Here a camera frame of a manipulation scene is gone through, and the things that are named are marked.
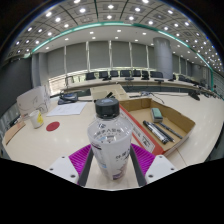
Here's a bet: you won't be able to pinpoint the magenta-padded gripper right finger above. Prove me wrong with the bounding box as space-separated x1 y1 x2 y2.
129 143 178 188

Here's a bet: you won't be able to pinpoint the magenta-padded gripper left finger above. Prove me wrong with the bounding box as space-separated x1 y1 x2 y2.
48 143 95 188

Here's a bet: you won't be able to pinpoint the clear plastic water bottle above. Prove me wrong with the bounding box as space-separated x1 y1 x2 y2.
87 97 134 181

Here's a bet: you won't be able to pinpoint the black marker pen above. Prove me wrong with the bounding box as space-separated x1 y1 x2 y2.
151 122 176 144
159 121 184 140
142 120 170 145

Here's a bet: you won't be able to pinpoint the flat round red coaster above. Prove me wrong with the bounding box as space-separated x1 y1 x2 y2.
45 121 61 132

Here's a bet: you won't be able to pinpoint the red-edged cardboard box lid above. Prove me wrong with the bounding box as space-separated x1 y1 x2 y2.
118 97 197 157

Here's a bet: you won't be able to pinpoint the green whiteboard eraser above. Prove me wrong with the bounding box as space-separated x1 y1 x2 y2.
150 107 164 123

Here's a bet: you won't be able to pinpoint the white ceramic cup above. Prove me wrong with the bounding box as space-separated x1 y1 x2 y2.
29 109 45 130

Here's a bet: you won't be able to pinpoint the white printed paper sheet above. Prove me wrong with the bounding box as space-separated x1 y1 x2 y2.
45 101 88 117

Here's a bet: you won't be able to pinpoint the black flat bag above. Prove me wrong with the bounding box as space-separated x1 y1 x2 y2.
57 92 79 106

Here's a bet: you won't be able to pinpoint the white copy paper carton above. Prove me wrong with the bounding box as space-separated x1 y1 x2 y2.
16 85 52 118

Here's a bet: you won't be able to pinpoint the small white open box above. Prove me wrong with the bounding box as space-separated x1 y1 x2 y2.
89 83 130 102

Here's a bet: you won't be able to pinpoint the long curved conference desk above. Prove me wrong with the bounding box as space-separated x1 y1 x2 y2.
63 75 223 101

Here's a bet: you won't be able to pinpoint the row of black office chairs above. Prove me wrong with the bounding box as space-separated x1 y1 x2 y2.
84 69 208 84

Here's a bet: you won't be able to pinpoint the round ceiling lights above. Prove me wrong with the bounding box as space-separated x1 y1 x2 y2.
6 0 224 68

